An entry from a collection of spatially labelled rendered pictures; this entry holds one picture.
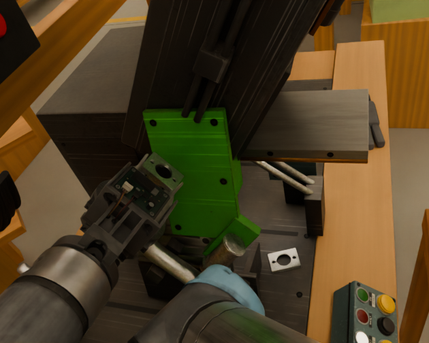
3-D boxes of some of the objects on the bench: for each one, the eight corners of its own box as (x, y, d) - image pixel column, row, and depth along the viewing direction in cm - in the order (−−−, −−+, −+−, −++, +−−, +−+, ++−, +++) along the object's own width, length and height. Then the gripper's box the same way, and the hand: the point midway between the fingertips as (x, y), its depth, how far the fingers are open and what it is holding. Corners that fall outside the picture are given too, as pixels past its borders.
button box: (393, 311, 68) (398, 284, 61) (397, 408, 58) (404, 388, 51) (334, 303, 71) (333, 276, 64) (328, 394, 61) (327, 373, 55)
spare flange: (295, 250, 76) (295, 247, 76) (301, 267, 73) (301, 265, 73) (267, 256, 76) (267, 254, 76) (272, 273, 74) (272, 271, 73)
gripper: (148, 283, 35) (217, 169, 53) (50, 207, 34) (153, 117, 52) (107, 322, 40) (183, 205, 58) (20, 256, 39) (124, 158, 57)
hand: (154, 181), depth 55 cm, fingers closed on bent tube, 3 cm apart
